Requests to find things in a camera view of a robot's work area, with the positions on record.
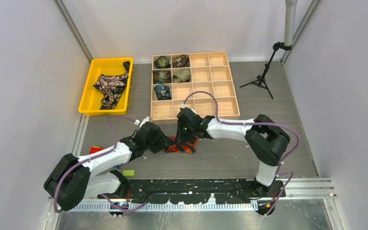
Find colourful toy car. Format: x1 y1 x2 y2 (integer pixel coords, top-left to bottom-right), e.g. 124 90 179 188
89 146 121 169

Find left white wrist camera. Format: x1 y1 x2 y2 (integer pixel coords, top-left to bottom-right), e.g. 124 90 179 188
134 116 151 127

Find rolled dark floral tie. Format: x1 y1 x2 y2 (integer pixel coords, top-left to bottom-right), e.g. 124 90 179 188
172 54 190 68

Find black pink floral tie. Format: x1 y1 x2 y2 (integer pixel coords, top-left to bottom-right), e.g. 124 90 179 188
93 61 130 110

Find wooden grid organizer box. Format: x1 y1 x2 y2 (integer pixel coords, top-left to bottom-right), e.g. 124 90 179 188
150 51 240 122

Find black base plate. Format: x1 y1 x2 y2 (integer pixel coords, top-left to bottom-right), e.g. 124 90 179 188
106 179 283 205

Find orange navy striped tie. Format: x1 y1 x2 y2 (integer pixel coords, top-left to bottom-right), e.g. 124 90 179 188
164 136 199 154

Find rolled blue gold tie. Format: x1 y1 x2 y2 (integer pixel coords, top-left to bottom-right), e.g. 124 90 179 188
152 70 172 84

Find yellow plastic bin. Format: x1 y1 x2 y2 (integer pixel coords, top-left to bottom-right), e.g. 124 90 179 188
78 57 134 116

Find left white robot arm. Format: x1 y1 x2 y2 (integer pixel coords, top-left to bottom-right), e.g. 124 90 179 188
44 121 171 213

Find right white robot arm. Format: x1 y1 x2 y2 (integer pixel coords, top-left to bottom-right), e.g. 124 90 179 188
177 107 290 197

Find rolled green paisley tie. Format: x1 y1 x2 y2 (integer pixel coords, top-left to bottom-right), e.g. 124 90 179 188
153 55 171 69

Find aluminium front rail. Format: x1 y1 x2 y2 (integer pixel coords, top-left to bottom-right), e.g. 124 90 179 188
49 179 337 213

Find black mini tripod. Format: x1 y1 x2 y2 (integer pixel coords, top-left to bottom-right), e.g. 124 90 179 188
240 42 292 99

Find grey metal pole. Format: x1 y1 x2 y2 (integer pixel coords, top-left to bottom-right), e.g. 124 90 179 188
284 0 298 51

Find green block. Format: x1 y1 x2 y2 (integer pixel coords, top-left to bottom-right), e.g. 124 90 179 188
122 170 136 177

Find rolled beige paisley tie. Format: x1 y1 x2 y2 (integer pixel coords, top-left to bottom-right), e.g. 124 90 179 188
172 69 191 83

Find rolled blue teal tie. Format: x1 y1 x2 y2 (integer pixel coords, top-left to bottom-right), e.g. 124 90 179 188
154 84 172 101

